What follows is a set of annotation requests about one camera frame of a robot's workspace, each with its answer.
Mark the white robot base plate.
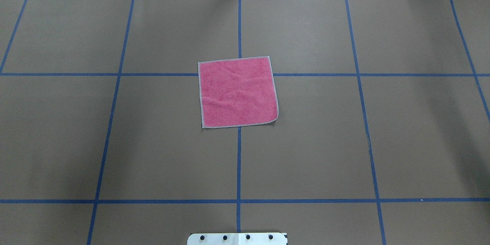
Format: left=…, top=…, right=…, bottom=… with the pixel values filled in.
left=187, top=232, right=288, bottom=245

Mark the pink and grey towel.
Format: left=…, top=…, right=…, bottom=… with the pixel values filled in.
left=198, top=56, right=279, bottom=129

